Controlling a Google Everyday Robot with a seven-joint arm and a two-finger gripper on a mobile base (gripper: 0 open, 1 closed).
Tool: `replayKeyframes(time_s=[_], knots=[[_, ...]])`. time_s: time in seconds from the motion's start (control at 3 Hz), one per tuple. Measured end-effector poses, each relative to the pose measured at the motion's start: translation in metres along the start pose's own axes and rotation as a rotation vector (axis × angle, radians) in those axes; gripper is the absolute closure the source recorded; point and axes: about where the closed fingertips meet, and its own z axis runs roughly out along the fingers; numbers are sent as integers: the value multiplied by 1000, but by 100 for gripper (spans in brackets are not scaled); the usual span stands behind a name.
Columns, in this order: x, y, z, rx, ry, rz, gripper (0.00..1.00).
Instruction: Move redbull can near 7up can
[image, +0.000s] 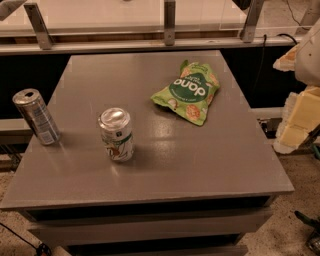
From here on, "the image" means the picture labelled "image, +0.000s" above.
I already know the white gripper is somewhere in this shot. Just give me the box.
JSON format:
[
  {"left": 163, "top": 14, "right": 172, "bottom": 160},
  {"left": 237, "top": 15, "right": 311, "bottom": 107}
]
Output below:
[{"left": 273, "top": 19, "right": 320, "bottom": 154}]

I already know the silver blue redbull can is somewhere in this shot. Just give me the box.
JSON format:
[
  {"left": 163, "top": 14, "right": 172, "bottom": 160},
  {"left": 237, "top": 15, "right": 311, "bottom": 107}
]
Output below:
[{"left": 12, "top": 88, "right": 60, "bottom": 145}]

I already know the white green 7up can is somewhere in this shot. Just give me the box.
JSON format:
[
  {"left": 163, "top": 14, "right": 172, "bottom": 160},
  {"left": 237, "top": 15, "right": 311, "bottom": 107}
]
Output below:
[{"left": 98, "top": 107, "right": 134, "bottom": 162}]

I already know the green chip bag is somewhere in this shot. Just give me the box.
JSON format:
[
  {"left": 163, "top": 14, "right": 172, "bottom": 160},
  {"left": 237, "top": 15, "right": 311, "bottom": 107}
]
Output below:
[{"left": 151, "top": 60, "right": 220, "bottom": 126}]

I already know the green tool on floor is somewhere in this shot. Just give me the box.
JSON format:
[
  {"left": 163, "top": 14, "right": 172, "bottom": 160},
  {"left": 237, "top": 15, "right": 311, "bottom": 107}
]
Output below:
[{"left": 294, "top": 211, "right": 320, "bottom": 256}]

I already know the grey upper drawer front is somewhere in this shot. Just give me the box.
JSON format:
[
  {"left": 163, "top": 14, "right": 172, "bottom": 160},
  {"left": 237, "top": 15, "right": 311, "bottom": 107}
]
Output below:
[{"left": 29, "top": 207, "right": 272, "bottom": 246}]

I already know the black cable right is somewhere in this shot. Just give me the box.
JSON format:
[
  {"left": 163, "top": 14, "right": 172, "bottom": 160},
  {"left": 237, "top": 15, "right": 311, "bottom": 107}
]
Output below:
[{"left": 253, "top": 32, "right": 299, "bottom": 98}]

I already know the black cable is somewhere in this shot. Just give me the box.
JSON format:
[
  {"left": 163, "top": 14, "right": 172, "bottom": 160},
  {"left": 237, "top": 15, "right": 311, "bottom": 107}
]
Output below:
[
  {"left": 253, "top": 32, "right": 299, "bottom": 98},
  {"left": 0, "top": 221, "right": 53, "bottom": 256}
]

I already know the middle metal bracket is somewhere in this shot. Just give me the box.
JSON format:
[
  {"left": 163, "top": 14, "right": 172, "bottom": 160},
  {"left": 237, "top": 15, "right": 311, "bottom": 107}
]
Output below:
[{"left": 164, "top": 0, "right": 176, "bottom": 46}]

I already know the left metal bracket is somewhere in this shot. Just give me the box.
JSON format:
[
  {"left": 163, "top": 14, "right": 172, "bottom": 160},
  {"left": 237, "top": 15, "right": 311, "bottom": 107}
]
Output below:
[{"left": 24, "top": 3, "right": 53, "bottom": 50}]

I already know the black cable bottom left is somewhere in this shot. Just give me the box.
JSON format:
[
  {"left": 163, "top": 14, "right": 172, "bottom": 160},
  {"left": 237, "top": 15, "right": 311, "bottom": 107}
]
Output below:
[{"left": 0, "top": 221, "right": 53, "bottom": 256}]

